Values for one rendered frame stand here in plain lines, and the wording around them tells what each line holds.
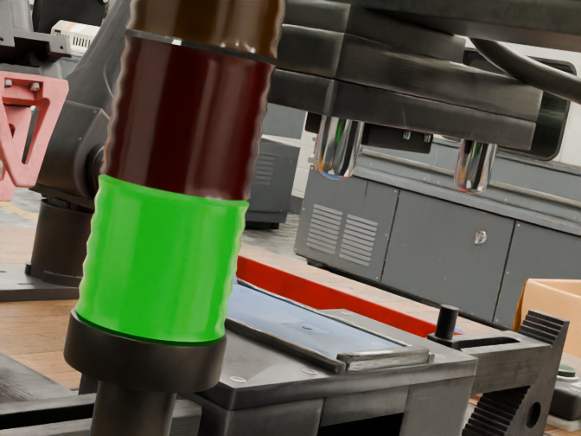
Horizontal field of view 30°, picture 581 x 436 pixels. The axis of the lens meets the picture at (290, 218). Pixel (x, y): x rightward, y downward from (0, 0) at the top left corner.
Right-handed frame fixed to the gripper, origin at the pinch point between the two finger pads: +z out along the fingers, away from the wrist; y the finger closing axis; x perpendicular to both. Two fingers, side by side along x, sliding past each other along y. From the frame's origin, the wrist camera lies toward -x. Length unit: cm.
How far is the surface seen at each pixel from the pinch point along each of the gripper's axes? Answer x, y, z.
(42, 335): 4.0, -5.5, 9.8
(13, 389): -7.0, 9.7, 15.4
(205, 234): -21, 45, 17
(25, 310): 6.1, -11.3, 6.7
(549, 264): 431, -244, -52
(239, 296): 4.0, 17.2, 12.3
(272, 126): 481, -477, -214
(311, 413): -1.4, 27.3, 20.1
